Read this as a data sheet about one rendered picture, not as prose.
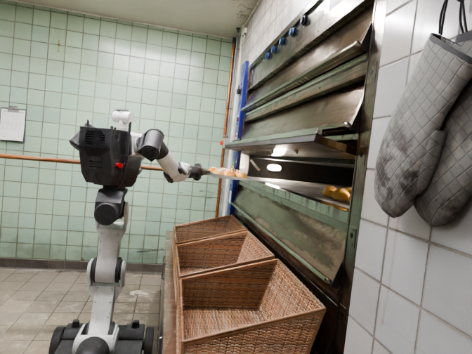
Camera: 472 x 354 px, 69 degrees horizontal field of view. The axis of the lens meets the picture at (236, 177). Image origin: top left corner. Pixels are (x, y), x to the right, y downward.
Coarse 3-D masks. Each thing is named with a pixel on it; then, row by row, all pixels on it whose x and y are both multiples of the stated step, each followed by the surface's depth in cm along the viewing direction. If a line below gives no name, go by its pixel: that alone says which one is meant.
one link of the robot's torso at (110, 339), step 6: (84, 324) 186; (114, 330) 184; (78, 336) 174; (84, 336) 175; (90, 336) 175; (102, 336) 176; (108, 336) 177; (114, 336) 181; (78, 342) 173; (108, 342) 175; (114, 342) 177; (72, 348) 172; (114, 348) 179
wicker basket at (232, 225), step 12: (228, 216) 284; (180, 228) 277; (192, 228) 279; (216, 228) 283; (228, 228) 278; (240, 228) 247; (180, 240) 278; (192, 240) 225; (216, 252) 263; (204, 264) 228; (228, 264) 231
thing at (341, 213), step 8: (256, 184) 230; (264, 184) 212; (272, 192) 195; (280, 192) 181; (288, 192) 170; (296, 192) 170; (296, 200) 158; (304, 200) 149; (312, 200) 142; (320, 200) 143; (312, 208) 141; (320, 208) 133; (328, 208) 127; (336, 208) 121; (344, 208) 124; (336, 216) 120; (344, 216) 115
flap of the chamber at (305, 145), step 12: (240, 144) 222; (252, 144) 190; (264, 144) 166; (276, 144) 148; (288, 144) 135; (300, 144) 125; (312, 144) 116; (324, 144) 110; (336, 144) 111; (288, 156) 186; (300, 156) 167; (312, 156) 152; (324, 156) 138; (336, 156) 127; (348, 156) 118
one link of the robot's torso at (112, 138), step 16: (80, 128) 175; (96, 128) 172; (112, 128) 173; (80, 144) 175; (96, 144) 186; (112, 144) 171; (128, 144) 177; (80, 160) 178; (96, 160) 174; (112, 160) 172; (128, 160) 180; (96, 176) 177; (112, 176) 174; (128, 176) 185
